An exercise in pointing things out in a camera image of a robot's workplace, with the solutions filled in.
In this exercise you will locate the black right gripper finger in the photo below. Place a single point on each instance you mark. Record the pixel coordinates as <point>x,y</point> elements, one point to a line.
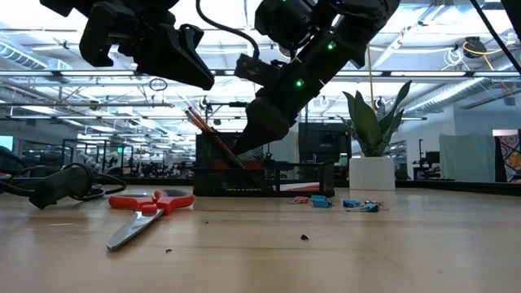
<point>250,144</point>

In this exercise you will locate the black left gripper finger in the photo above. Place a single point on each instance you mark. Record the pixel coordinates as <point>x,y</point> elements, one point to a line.
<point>193,34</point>
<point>175,61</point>

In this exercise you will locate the black mesh desk organizer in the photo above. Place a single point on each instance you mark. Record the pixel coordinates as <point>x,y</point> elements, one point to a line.
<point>244,181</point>

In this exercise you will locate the pink sticky note pad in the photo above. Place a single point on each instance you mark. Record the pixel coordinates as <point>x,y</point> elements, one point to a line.
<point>303,187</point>

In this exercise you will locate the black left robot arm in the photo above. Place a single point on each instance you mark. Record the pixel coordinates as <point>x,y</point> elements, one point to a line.
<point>65,5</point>

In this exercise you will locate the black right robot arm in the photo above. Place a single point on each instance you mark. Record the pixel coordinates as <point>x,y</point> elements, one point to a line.
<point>350,24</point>

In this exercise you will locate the white column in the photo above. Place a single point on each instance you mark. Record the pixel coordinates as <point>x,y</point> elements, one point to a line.
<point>287,150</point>

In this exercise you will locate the black cabinet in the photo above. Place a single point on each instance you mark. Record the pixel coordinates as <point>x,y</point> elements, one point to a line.
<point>323,142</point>

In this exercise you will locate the green plant in white pot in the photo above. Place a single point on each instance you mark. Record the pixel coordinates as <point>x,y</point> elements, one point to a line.
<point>372,173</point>

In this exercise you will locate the grey cloth cover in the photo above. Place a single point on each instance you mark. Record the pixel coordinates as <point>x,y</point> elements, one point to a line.
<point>468,158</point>

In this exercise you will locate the colourful artwork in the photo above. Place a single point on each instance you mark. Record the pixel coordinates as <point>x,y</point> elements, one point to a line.
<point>509,158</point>

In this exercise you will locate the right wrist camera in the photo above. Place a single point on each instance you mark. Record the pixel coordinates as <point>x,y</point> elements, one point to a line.
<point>256,69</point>

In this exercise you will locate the black aluminium table frame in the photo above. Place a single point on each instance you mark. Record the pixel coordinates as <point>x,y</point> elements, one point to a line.
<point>447,187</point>

